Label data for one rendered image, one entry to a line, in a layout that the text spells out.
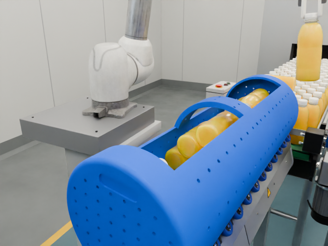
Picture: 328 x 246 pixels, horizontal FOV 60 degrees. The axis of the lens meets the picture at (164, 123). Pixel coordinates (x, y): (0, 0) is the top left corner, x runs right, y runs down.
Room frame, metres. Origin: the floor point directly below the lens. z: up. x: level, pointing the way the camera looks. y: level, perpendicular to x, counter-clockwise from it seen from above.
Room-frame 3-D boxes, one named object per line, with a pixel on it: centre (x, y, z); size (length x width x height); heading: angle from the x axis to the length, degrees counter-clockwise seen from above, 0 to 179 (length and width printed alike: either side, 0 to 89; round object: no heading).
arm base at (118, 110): (1.14, 0.23, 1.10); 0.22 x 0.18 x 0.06; 165
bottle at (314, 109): (1.24, -0.68, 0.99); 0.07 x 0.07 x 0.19
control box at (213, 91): (1.52, -0.32, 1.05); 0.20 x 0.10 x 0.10; 146
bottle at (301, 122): (1.21, -0.62, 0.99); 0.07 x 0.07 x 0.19
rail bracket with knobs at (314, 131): (1.11, -0.63, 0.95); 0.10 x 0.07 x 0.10; 56
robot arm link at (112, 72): (1.16, 0.22, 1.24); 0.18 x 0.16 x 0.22; 156
